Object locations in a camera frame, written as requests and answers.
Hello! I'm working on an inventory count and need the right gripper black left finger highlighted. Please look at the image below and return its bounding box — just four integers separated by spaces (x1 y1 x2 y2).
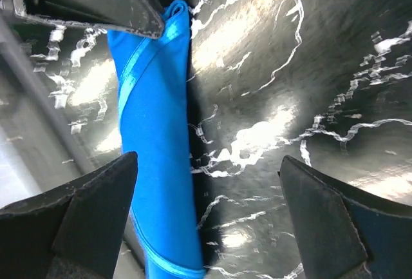
1 151 138 278

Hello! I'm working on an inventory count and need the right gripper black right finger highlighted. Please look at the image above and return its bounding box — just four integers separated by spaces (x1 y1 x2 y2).
279 156 411 278

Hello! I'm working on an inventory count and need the blue satin napkin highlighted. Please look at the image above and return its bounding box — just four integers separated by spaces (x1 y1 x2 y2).
108 0 205 278

